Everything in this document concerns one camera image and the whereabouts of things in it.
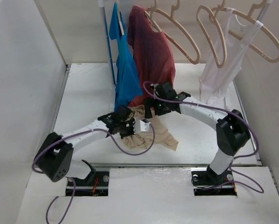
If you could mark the beige trousers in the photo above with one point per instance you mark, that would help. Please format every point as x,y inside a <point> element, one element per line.
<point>144,140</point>

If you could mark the wooden hanger under blue shirt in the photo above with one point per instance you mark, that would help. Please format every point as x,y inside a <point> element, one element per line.
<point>121,25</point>

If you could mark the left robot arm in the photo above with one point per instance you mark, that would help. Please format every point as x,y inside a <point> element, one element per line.
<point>54,158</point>

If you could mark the blue t-shirt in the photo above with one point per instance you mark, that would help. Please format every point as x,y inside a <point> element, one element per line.
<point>128,84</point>

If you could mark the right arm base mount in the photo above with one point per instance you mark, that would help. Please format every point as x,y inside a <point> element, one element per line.
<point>204,185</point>

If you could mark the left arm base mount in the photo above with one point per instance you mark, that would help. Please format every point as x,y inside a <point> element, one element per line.
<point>97,187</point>

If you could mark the wooden hanger under red shirt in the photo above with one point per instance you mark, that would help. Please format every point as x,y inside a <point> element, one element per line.
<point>152,22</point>

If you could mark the empty wooden hanger right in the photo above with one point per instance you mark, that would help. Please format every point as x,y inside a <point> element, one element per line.
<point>216,37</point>

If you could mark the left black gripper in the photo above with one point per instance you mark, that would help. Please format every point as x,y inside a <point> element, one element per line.
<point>131,131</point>

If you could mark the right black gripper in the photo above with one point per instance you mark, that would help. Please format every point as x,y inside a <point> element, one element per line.
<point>151,102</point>

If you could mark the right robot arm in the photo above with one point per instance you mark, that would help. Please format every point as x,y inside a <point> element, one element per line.
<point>232,132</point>

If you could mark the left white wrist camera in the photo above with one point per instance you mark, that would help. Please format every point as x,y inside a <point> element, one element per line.
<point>141,126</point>

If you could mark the red t-shirt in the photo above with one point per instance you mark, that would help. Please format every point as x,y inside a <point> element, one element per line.
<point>151,51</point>

